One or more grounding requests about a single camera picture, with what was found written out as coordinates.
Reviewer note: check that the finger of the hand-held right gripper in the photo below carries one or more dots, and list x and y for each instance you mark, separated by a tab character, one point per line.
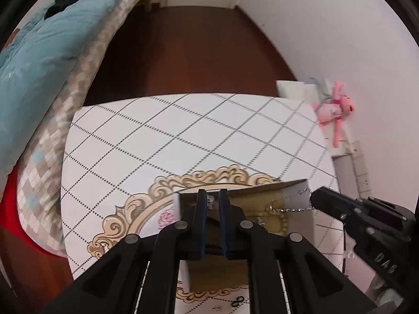
330	201

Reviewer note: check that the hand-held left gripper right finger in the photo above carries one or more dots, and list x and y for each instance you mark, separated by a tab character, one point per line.
223	217

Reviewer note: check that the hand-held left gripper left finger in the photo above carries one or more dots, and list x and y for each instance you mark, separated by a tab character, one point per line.
201	216

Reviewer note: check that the small beaded jewelry piece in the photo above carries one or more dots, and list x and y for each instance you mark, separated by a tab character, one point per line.
210	202

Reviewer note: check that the cardboard box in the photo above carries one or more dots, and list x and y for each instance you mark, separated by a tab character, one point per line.
262	202

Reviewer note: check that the small black rings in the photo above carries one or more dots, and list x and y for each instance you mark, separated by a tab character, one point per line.
238	301

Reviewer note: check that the pink plush toy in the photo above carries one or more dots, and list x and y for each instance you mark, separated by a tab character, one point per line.
335	111

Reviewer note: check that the bed with blue duvet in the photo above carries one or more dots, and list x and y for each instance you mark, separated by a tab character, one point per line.
52	157

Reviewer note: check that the red cloth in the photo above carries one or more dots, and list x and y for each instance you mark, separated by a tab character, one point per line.
19	222

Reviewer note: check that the light blue quilt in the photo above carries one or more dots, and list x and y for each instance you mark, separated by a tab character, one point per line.
39	55

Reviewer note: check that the white wall socket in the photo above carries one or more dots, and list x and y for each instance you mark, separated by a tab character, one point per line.
365	180

